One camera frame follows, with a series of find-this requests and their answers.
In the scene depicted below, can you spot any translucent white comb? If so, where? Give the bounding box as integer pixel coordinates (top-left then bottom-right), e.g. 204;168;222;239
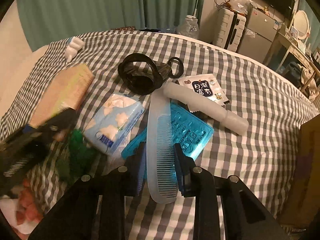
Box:
146;88;178;204

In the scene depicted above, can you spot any white plush toy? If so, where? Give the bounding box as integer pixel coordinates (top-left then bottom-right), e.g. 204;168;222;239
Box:
65;36;85;63

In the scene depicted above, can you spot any person's left hand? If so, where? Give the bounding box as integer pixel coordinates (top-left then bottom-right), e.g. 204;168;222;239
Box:
1;178;43;239

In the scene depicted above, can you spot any blue blister pill pack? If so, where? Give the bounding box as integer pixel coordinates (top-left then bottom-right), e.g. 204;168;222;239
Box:
121;103;214;160

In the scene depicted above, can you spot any blue tissue pack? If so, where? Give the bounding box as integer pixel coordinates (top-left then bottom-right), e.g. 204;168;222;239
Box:
83;93;144;155

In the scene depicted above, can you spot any green fuzzy item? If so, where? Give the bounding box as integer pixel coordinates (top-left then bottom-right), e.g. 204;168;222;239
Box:
56;129;98;185

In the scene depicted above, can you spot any tan cardboard tissue box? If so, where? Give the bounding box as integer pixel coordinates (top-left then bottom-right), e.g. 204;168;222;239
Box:
29;63;94;128

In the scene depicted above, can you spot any translucent white tube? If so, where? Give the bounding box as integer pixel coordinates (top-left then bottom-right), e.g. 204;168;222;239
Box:
163;82;249;135

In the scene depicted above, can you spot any gingham checked bedsheet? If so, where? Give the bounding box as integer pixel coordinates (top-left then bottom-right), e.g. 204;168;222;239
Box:
1;31;319;239

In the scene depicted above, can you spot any white sticker snack packet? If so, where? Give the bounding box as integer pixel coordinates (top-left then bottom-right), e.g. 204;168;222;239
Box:
178;74;229;106

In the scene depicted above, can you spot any brown cardboard box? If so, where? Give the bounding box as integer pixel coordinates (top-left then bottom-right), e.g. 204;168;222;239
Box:
277;115;320;229

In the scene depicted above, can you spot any green curtain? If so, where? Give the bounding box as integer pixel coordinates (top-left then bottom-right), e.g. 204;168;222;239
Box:
17;0;204;50

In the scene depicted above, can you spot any large clear water bottle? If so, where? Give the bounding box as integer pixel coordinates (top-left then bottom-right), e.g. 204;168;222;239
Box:
176;15;200;39

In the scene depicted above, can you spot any wooden chair with clothes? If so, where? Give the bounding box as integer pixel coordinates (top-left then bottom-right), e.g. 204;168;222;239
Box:
282;62;319;102

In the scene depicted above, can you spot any white suitcase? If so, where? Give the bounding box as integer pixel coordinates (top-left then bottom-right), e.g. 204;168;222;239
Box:
213;8;246;52

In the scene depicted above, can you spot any white dressing table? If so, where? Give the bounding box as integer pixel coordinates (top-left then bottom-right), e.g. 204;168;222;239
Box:
263;32;319;76

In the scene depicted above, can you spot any grey mini fridge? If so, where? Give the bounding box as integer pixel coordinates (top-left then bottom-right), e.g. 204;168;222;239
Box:
237;4;277;63

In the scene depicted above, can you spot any white vanity mirror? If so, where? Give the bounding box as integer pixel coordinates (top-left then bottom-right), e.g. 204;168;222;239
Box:
292;10;310;40

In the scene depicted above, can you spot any large black cable coil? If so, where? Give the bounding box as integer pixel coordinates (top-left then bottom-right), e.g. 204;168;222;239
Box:
117;52;166;96

